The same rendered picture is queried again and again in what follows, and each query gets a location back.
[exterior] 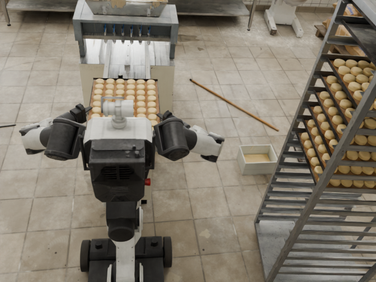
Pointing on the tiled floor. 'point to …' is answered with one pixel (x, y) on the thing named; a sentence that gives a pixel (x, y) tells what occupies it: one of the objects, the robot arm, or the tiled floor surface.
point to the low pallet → (332, 44)
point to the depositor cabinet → (85, 62)
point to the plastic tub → (256, 159)
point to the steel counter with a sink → (186, 6)
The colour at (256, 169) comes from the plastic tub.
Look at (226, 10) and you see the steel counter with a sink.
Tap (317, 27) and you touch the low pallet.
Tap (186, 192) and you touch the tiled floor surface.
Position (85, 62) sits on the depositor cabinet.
